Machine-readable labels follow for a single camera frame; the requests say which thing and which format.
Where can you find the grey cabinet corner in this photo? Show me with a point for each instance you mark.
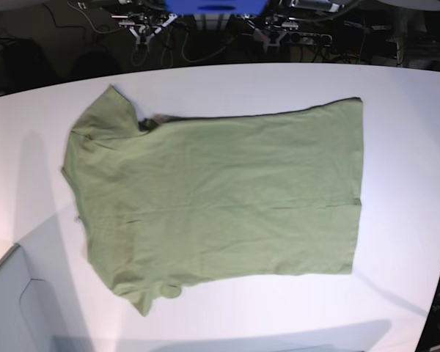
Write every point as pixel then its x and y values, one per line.
pixel 30 317

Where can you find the blue plastic box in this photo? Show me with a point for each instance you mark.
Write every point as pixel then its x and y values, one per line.
pixel 235 7

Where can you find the black power strip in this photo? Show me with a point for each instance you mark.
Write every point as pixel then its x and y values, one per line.
pixel 276 39

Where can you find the green T-shirt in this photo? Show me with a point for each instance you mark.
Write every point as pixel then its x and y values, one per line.
pixel 183 201

